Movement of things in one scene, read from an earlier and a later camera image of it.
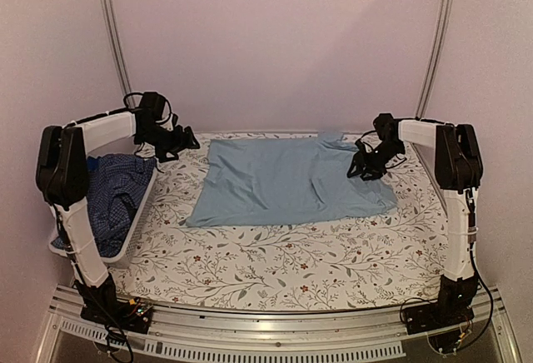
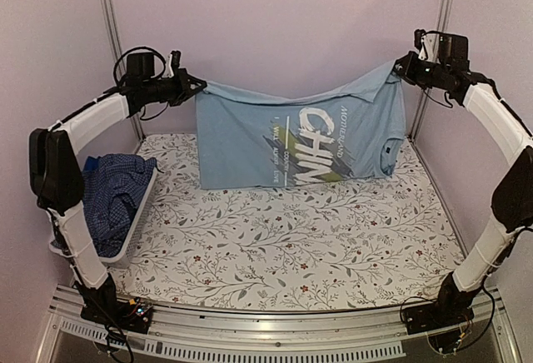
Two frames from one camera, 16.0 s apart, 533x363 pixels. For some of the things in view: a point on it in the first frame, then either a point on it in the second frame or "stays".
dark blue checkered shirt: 117,184 stays
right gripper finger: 357,165 → 400,66
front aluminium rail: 371,332 stays
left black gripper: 180,143 → 184,87
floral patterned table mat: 392,261 stays
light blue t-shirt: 256,181 → 246,140
